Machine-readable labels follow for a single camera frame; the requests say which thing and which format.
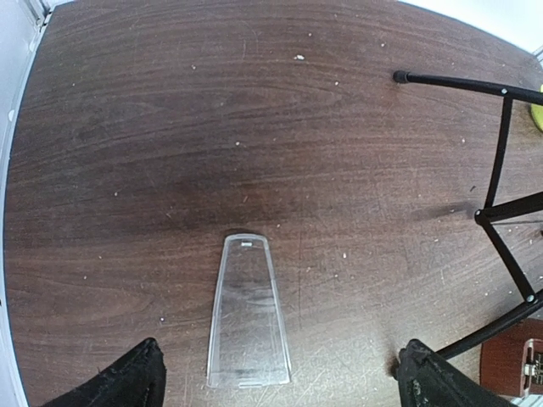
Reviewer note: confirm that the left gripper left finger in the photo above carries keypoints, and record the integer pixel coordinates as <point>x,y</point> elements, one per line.
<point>137,378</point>

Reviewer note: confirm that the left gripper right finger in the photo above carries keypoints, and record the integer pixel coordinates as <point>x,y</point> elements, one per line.
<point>426,379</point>

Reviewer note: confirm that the brown wooden metronome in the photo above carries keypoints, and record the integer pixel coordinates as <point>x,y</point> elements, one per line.
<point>511,362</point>

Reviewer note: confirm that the clear plastic metronome cover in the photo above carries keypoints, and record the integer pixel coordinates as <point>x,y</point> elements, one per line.
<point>248,344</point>

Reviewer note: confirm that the green bowl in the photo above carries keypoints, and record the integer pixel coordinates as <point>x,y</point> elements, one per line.
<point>536,111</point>

